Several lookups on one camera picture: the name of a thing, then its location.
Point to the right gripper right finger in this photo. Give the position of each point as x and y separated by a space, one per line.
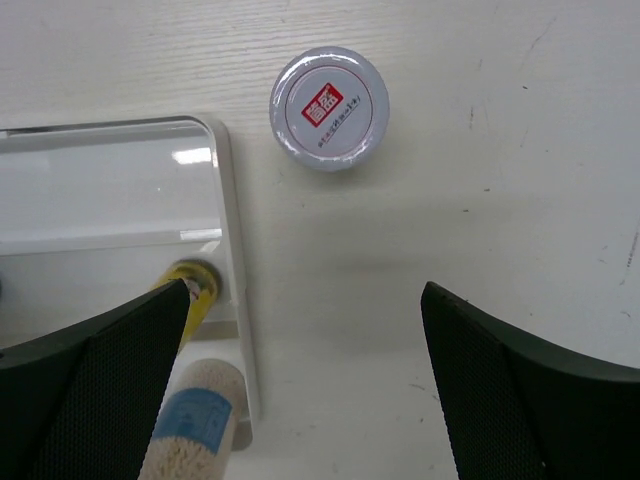
517 406

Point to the white tiered tray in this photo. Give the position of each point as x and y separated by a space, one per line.
92 215

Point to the brown spice jar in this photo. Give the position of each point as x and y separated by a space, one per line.
329 109

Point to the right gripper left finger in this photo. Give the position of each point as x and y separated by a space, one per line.
81 402

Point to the yellow label bottle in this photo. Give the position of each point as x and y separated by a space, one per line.
204 284

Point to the silver lid blue bottle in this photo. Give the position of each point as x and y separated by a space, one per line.
195 429

